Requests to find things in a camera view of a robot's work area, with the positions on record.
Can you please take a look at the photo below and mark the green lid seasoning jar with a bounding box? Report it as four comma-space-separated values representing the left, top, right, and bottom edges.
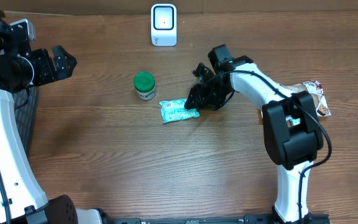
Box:
134, 72, 155, 100

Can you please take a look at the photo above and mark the white brown snack pouch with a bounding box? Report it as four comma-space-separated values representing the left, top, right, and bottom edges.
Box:
281, 80, 331, 117

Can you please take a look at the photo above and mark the teal wet wipes pack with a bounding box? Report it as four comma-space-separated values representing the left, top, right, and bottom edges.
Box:
159, 99, 200, 123

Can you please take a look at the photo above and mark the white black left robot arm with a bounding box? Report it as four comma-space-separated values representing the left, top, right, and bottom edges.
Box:
0, 18, 103, 223

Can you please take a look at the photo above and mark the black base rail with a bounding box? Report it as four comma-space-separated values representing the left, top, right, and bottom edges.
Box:
104, 213, 331, 224

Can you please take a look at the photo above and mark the grey plastic mesh basket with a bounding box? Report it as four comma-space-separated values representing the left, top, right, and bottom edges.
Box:
12, 87, 39, 155

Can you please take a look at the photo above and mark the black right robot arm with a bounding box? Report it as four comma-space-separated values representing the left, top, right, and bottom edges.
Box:
185, 45, 329, 223

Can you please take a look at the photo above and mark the teal tissue pack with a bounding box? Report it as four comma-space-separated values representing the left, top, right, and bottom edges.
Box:
290, 118, 301, 126

